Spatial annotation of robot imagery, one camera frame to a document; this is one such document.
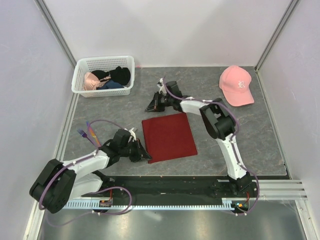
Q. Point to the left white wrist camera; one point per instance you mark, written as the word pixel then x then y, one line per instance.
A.
pixel 123 137

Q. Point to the pink cloth in basket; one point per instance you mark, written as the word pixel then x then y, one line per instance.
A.
pixel 91 82

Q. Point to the black cloth in basket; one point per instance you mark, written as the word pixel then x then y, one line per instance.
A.
pixel 120 75

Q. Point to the right aluminium frame post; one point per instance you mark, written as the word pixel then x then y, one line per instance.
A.
pixel 293 4

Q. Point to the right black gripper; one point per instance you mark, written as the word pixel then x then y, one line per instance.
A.
pixel 155 105

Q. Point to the light blue cable duct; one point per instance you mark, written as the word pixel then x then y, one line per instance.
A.
pixel 99 204

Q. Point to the pink baseball cap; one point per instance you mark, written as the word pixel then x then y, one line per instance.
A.
pixel 234 83

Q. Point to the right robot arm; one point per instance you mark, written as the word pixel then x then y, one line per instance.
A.
pixel 219 123

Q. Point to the left aluminium frame post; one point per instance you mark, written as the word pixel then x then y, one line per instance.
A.
pixel 56 31

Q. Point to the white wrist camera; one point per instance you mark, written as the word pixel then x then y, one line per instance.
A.
pixel 172 86
pixel 123 137

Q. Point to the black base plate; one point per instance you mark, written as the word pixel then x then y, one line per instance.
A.
pixel 171 190

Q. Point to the aluminium frame post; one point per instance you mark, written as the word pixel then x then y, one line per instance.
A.
pixel 56 31
pixel 293 4

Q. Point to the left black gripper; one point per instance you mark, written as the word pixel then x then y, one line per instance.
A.
pixel 140 152

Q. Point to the blue cloth in basket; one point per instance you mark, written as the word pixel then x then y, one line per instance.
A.
pixel 110 85

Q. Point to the front aluminium rail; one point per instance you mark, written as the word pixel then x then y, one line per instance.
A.
pixel 279 187

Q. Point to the white plastic basket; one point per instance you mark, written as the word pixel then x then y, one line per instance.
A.
pixel 103 63

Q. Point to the dark red cloth napkin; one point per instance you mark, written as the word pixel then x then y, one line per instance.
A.
pixel 168 137

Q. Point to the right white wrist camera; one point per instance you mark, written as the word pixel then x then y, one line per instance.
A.
pixel 172 86

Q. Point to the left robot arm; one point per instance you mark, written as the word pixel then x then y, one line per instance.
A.
pixel 61 181

